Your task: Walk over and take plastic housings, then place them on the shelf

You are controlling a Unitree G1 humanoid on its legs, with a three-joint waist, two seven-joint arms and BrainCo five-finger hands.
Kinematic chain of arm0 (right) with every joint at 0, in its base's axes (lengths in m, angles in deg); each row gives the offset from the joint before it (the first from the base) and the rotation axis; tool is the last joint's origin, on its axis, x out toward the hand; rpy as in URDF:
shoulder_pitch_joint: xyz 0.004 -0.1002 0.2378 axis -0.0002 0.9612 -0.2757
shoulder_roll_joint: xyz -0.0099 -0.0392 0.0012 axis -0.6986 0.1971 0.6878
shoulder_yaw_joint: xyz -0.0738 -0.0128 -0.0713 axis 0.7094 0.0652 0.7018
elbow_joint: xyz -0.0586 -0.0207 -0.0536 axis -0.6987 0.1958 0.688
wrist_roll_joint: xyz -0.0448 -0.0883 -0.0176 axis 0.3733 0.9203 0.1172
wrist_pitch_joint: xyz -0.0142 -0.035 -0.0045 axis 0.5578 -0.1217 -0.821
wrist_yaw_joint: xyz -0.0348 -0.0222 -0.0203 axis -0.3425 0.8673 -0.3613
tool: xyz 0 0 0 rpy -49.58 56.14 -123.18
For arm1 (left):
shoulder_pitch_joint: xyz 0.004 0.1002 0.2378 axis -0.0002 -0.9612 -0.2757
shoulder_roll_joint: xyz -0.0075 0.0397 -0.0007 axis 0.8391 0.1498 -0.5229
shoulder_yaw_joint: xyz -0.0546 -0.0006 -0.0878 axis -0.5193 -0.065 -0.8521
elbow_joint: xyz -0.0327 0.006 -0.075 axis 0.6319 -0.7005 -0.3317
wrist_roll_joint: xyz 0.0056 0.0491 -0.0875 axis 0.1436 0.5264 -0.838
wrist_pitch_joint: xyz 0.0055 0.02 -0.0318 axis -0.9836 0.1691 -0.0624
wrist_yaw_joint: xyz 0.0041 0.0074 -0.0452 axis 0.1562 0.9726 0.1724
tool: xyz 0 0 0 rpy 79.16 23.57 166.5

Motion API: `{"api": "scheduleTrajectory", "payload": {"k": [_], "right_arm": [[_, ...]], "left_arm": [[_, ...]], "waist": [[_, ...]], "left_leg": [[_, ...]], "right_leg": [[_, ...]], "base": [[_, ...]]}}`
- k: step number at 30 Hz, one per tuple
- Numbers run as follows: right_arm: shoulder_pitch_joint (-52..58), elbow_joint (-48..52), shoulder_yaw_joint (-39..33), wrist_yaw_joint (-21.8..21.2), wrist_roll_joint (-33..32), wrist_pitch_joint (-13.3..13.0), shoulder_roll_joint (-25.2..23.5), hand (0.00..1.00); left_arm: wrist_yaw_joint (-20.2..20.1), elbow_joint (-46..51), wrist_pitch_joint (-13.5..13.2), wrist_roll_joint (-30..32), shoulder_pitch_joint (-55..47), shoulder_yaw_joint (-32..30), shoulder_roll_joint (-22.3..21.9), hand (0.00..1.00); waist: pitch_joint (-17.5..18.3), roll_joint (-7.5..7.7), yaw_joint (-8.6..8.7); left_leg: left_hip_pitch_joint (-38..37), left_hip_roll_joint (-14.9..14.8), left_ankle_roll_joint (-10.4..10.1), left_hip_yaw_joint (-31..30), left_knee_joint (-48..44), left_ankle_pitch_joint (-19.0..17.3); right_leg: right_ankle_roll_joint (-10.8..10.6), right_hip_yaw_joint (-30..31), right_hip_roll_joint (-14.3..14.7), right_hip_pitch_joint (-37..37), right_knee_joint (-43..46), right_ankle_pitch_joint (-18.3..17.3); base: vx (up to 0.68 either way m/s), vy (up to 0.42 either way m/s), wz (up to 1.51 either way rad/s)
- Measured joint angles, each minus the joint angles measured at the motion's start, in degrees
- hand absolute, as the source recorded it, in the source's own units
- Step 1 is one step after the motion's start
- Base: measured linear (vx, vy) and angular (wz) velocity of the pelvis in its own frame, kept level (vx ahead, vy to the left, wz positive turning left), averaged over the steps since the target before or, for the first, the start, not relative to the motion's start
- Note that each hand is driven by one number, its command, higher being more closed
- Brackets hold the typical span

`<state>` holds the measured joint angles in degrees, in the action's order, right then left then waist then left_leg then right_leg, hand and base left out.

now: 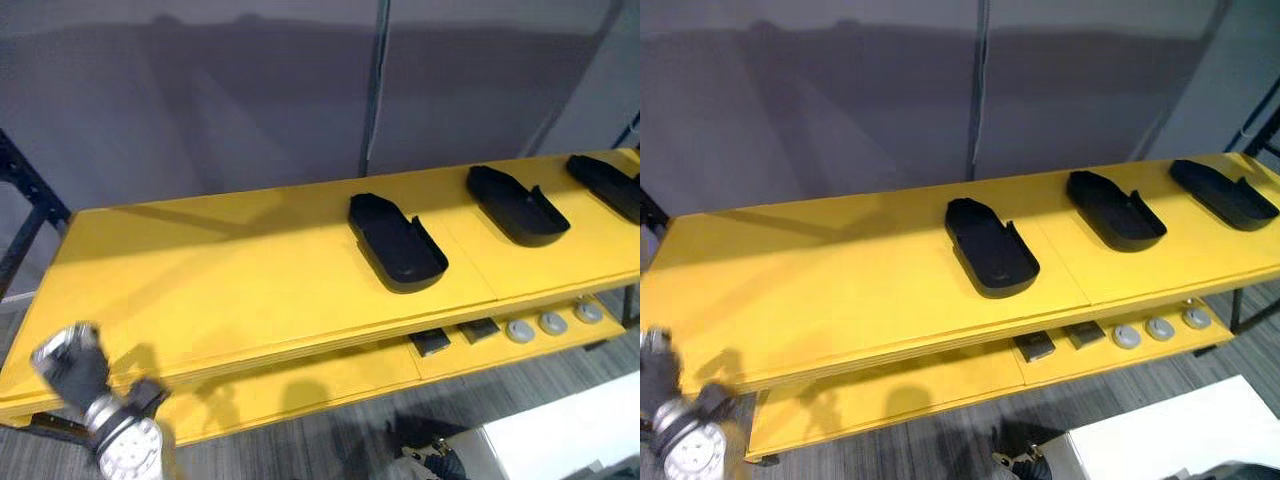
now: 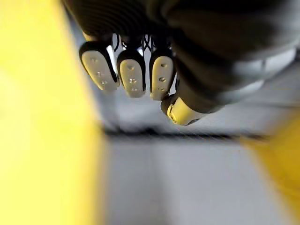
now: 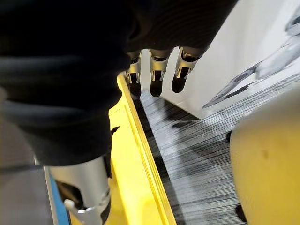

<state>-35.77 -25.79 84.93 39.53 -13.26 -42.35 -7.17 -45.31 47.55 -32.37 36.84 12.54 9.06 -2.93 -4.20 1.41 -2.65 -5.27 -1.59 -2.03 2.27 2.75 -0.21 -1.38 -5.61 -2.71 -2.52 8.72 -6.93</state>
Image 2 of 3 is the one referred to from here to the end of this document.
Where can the yellow shelf beam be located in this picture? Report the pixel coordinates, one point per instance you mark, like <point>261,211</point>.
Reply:
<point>279,161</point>

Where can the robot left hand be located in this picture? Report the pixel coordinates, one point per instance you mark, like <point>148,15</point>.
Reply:
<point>192,42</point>

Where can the yellow shelf upright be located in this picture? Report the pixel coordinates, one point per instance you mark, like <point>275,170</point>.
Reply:
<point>44,122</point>

